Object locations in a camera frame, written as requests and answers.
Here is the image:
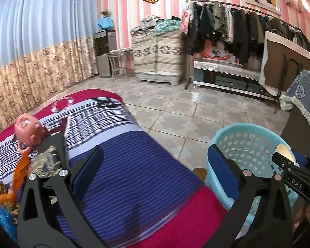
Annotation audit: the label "brown board white frame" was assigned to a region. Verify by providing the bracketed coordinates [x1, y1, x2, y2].
[259, 31, 310, 96]

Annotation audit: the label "blue covered water bottle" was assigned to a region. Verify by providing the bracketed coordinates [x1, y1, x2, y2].
[97, 10, 115, 30]

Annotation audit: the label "orange tangerine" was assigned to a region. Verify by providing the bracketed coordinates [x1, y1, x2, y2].
[0, 194, 15, 205]

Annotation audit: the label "grey water dispenser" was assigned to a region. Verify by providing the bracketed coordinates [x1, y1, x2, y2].
[94, 30, 117, 78]

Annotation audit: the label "blue and floral curtain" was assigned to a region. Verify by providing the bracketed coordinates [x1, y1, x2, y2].
[0, 0, 98, 132]

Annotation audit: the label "low black tv stand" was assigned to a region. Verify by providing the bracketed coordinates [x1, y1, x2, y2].
[192, 59, 275, 101]

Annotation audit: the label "red pink hanging bag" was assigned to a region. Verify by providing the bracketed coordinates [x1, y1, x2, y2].
[180, 3, 191, 35]

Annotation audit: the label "orange snack wrapper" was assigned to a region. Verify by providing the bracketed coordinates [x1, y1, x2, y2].
[13, 152, 30, 197]

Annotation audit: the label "blue plastic wrapper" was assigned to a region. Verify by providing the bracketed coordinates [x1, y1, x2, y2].
[0, 204, 17, 242]

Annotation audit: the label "patterned snack bag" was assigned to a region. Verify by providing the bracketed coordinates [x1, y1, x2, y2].
[28, 147, 63, 178]

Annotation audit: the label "metal clothes rack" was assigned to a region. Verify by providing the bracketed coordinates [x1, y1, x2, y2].
[184, 0, 310, 90]

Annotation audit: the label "hanging dark clothes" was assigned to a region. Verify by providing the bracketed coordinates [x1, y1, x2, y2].
[185, 2, 310, 65]

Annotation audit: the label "patterned cloth covered cabinet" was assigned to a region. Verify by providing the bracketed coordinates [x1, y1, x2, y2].
[132, 30, 186, 86]

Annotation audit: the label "light blue plastic basket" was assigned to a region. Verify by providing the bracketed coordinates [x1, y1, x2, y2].
[205, 123, 298, 238]

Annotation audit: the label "pile of folded clothes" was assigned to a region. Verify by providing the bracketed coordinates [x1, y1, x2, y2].
[130, 15, 181, 35]

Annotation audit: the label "white lace cloth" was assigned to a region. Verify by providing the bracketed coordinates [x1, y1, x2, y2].
[193, 59, 260, 81]

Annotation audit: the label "blue floral fringed cloth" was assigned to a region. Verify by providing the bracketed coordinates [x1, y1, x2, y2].
[279, 69, 310, 126]

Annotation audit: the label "small metal side table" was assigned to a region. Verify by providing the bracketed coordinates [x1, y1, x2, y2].
[105, 48, 133, 82]

